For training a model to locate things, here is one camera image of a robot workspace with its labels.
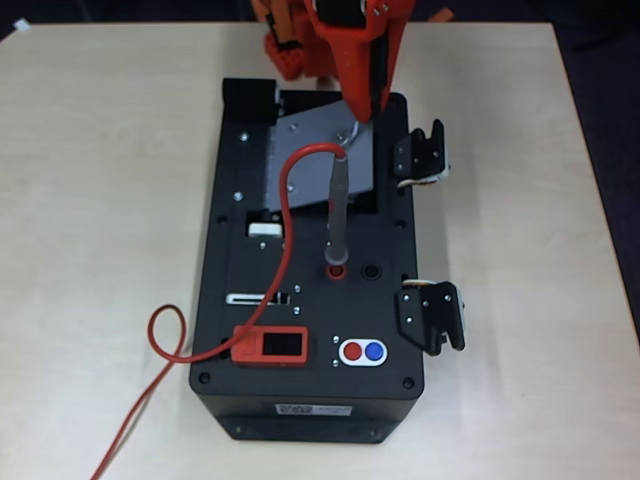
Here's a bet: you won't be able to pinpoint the black cable hook bracket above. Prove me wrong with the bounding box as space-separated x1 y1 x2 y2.
394 280 467 357
392 118 454 190

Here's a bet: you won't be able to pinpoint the white barcode label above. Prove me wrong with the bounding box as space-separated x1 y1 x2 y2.
276 403 354 417

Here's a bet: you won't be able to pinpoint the red and blue buttons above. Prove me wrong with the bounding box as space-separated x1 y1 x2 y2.
338 337 389 366

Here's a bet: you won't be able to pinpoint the grey test probe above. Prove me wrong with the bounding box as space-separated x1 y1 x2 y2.
324 152 352 266

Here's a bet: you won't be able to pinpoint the red display module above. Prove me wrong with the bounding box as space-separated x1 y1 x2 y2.
232 324 310 369

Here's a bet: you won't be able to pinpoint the white slot slider bar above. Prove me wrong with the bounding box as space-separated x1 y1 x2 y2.
225 292 292 307

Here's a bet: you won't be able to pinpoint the red cable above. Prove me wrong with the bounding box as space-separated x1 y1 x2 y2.
89 143 347 480

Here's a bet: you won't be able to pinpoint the grey metal lid plate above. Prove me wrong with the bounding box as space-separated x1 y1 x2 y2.
267 99 377 214

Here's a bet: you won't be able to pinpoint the black task board box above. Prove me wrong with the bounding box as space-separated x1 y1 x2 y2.
188 77 426 446

